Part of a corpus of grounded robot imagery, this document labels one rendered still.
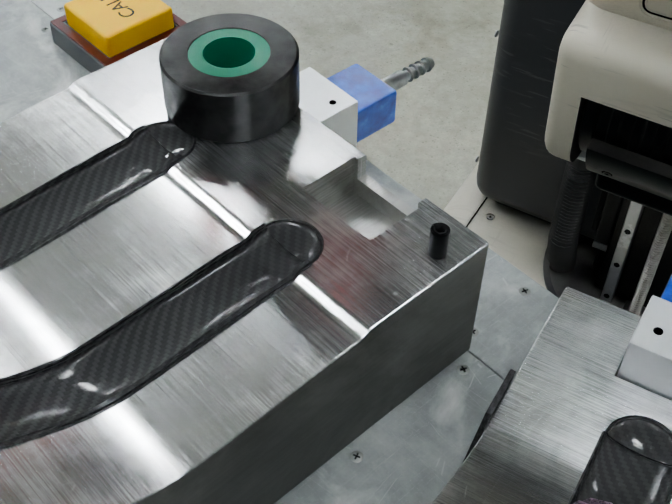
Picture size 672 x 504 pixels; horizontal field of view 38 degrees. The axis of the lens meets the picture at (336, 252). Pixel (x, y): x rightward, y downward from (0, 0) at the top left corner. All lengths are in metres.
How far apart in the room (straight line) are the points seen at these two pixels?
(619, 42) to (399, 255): 0.38
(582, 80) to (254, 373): 0.47
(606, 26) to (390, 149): 1.12
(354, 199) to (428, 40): 1.66
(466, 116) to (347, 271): 1.54
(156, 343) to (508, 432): 0.17
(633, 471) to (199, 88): 0.30
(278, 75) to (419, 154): 1.37
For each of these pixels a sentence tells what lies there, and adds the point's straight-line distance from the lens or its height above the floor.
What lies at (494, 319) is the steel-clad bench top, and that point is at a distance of 0.60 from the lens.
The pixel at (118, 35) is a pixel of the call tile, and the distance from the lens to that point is 0.76.
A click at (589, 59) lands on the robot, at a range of 0.83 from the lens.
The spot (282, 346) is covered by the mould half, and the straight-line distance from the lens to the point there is 0.47.
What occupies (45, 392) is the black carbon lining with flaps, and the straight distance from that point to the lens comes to 0.47.
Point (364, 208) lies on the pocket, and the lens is 0.57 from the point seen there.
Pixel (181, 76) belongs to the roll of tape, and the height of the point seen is 0.93.
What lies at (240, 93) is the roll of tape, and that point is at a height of 0.92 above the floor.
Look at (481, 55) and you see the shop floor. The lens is 2.19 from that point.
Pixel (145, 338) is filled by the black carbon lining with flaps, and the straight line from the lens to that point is 0.49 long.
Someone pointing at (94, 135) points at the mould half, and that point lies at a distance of 0.59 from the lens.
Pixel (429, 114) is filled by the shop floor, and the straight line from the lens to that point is 2.01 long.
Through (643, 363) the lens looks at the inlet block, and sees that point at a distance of 0.51.
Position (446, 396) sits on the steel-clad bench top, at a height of 0.80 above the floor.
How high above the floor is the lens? 1.26
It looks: 47 degrees down
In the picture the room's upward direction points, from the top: 1 degrees clockwise
